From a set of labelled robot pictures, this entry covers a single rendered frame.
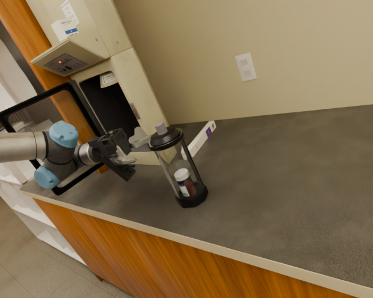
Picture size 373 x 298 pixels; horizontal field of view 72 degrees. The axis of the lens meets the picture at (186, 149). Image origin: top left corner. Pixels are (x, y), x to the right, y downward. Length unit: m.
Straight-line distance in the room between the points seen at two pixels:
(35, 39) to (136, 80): 0.47
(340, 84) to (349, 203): 0.55
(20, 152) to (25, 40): 0.62
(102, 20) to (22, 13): 0.40
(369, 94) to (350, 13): 0.29
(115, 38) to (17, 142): 0.49
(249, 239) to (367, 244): 0.23
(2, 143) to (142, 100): 0.50
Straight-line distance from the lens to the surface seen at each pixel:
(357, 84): 1.12
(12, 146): 0.76
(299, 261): 0.59
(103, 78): 1.11
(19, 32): 1.28
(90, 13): 0.99
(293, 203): 0.70
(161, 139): 0.68
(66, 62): 1.08
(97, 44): 0.97
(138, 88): 1.02
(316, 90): 1.14
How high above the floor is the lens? 1.41
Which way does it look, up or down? 24 degrees down
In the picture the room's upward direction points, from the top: 24 degrees counter-clockwise
